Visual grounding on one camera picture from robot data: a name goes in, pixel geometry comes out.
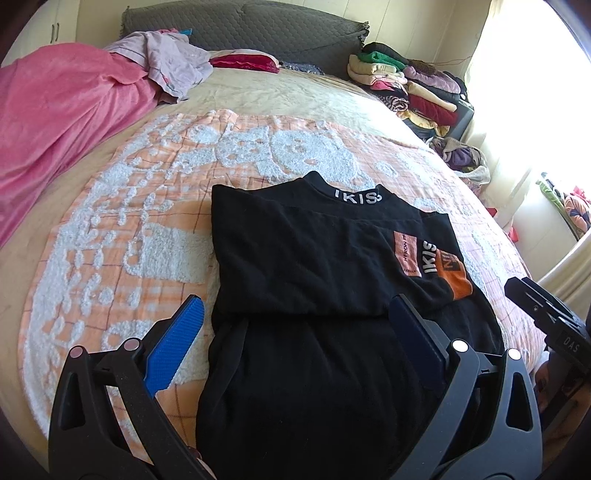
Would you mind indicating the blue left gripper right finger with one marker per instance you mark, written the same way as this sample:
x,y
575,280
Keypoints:
x,y
422,343

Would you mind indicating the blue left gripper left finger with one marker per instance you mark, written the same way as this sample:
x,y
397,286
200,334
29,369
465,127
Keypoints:
x,y
173,338

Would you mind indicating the black IKISS shirt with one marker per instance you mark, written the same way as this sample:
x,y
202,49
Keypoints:
x,y
307,375

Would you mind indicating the plastic bag of clothes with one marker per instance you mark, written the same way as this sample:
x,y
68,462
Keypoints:
x,y
466,161

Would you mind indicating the stack of folded clothes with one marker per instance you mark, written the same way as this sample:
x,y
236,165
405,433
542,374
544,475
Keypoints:
x,y
431,102

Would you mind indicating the left hand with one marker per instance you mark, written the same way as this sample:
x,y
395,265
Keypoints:
x,y
197,456

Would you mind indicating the orange white plaid bedspread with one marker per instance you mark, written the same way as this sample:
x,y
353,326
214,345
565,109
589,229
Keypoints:
x,y
119,240

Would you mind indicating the white curtain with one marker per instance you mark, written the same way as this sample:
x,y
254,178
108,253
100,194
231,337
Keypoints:
x,y
529,80

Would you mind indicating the pink blanket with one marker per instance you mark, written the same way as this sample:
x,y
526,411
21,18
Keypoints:
x,y
57,104

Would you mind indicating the lilac crumpled garment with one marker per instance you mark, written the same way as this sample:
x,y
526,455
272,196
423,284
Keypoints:
x,y
169,59

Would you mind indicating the red pillow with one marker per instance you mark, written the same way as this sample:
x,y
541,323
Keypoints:
x,y
245,59

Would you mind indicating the grey quilted headboard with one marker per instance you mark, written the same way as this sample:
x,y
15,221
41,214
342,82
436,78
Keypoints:
x,y
291,33

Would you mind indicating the white wardrobe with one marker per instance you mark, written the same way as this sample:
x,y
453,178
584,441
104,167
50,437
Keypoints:
x,y
54,22

